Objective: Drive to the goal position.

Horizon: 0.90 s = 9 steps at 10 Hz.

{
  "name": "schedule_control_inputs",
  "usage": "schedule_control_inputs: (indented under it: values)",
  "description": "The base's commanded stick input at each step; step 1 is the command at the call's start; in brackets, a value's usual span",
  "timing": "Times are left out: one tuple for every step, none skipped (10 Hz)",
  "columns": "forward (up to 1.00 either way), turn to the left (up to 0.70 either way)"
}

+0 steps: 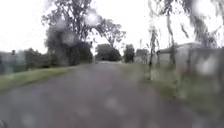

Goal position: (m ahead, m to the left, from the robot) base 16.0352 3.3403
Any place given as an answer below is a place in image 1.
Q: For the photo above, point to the dark trees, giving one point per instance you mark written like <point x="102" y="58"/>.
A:
<point x="108" y="53"/>

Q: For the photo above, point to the building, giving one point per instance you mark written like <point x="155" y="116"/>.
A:
<point x="141" y="56"/>

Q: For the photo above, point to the grey asphalt path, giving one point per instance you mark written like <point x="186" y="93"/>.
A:
<point x="96" y="100"/>

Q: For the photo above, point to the tall trees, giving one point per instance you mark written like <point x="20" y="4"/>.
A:
<point x="73" y="36"/>

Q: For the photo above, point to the slender trees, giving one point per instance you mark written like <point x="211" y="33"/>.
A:
<point x="173" y="30"/>

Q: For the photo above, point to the grass verge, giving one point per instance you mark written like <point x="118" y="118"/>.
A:
<point x="186" y="90"/>
<point x="30" y="77"/>

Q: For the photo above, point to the bushes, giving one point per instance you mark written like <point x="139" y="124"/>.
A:
<point x="33" y="58"/>

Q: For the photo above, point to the fence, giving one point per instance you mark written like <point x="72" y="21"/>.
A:
<point x="196" y="63"/>

